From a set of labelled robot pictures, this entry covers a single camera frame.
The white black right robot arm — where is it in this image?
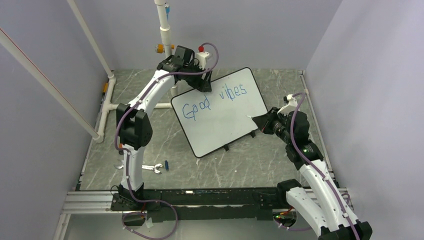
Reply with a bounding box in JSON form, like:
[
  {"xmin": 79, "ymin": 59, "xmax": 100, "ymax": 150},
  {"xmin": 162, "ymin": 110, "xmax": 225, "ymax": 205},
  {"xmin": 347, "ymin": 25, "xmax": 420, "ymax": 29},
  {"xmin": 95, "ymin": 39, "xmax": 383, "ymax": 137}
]
[{"xmin": 252, "ymin": 107, "xmax": 373, "ymax": 240}]

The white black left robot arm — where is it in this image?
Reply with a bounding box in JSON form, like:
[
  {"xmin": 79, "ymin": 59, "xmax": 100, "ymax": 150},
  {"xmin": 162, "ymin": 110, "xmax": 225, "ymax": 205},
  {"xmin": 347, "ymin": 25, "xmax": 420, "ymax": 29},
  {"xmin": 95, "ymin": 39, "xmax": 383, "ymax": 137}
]
[{"xmin": 114, "ymin": 44, "xmax": 214, "ymax": 210}]

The yellow pipe clamp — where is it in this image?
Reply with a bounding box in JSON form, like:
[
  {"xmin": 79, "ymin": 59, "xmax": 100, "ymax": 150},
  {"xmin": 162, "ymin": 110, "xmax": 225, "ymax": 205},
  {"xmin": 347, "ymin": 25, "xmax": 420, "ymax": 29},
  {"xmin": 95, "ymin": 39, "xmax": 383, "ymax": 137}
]
[{"xmin": 154, "ymin": 44, "xmax": 166, "ymax": 54}]

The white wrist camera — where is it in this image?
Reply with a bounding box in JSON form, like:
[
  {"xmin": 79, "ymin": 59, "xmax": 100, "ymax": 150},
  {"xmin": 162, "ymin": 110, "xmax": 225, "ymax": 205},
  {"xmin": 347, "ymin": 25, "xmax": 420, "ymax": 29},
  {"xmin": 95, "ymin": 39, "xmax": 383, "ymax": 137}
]
[
  {"xmin": 277, "ymin": 94, "xmax": 298, "ymax": 115},
  {"xmin": 195, "ymin": 51, "xmax": 212, "ymax": 70}
]

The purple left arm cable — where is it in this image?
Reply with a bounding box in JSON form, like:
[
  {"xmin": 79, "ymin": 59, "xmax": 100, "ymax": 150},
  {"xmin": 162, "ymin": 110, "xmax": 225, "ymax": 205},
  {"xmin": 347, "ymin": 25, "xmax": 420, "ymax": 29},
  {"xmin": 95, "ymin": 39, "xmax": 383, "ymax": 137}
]
[{"xmin": 113, "ymin": 42, "xmax": 220, "ymax": 240}]

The white whiteboard black frame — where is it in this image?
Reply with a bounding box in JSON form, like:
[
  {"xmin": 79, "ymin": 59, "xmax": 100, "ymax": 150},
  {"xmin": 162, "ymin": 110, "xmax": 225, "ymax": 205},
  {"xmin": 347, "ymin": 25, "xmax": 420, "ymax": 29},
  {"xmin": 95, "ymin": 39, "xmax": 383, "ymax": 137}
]
[{"xmin": 170, "ymin": 67, "xmax": 268, "ymax": 158}]

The aluminium extrusion frame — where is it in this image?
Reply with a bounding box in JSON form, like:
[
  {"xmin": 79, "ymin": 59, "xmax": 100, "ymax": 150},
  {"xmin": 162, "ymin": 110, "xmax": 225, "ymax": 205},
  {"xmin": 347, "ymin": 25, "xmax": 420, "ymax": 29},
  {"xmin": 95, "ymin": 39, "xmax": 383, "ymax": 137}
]
[{"xmin": 53, "ymin": 190, "xmax": 113, "ymax": 240}]

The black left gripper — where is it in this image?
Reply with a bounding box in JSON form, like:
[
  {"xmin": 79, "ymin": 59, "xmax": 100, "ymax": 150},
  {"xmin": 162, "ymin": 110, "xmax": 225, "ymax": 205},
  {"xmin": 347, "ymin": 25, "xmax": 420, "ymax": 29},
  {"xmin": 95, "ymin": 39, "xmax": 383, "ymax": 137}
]
[{"xmin": 184, "ymin": 61, "xmax": 213, "ymax": 93}]

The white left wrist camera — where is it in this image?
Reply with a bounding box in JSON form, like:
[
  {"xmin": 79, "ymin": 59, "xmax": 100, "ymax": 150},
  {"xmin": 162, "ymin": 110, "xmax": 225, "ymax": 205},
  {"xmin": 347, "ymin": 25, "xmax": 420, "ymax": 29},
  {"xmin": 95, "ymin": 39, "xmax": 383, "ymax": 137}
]
[{"xmin": 195, "ymin": 51, "xmax": 212, "ymax": 70}]

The silver wrench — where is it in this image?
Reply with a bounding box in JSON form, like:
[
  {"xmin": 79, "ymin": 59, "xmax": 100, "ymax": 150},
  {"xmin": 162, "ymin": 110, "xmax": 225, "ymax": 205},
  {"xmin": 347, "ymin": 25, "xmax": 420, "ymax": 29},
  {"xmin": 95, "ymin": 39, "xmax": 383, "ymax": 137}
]
[{"xmin": 113, "ymin": 163, "xmax": 164, "ymax": 174}]

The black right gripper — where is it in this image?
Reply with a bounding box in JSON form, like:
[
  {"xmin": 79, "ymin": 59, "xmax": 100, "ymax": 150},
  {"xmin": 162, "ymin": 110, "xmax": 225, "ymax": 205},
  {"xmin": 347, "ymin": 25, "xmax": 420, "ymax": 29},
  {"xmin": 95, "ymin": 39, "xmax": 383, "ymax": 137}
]
[{"xmin": 253, "ymin": 106, "xmax": 294, "ymax": 145}]

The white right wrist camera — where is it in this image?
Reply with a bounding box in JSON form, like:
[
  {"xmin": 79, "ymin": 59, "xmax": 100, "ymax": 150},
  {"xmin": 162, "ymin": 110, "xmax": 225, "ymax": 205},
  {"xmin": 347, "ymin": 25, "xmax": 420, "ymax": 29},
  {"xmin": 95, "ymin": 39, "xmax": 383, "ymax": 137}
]
[{"xmin": 277, "ymin": 94, "xmax": 298, "ymax": 115}]

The white PVC pipe frame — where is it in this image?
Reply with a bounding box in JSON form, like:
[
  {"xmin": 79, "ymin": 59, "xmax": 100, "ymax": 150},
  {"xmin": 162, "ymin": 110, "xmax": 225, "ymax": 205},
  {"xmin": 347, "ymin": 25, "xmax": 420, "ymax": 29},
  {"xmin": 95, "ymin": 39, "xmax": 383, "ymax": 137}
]
[{"xmin": 0, "ymin": 0, "xmax": 173, "ymax": 143}]

